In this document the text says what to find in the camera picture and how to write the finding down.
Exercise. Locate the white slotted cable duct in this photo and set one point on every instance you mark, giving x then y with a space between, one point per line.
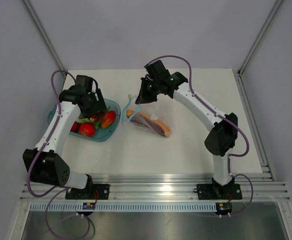
192 207

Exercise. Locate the red toy apple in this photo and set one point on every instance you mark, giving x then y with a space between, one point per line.
87 129

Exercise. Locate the green toy lettuce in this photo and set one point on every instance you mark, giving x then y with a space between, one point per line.
86 120

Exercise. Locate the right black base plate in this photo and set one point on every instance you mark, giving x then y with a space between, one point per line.
212 192

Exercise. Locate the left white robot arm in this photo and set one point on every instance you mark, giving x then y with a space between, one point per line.
44 163

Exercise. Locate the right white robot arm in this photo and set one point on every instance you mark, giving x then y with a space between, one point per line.
221 127

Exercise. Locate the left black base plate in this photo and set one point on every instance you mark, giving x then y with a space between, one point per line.
103 191

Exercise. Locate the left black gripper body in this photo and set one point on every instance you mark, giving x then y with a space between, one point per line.
92 108

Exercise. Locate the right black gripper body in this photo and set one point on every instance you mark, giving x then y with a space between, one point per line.
156 83

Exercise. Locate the teal plastic food container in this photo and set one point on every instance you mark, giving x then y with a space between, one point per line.
101 134

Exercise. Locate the red toy tomato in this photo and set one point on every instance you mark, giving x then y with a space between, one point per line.
75 127

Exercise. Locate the aluminium rail frame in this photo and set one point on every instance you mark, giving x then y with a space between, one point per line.
179 187

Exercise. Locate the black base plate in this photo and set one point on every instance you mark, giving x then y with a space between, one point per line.
212 192
103 191

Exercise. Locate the clear zip top bag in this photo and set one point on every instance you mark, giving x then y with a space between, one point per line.
153 117

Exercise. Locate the orange toy pepper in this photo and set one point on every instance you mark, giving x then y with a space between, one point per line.
108 119

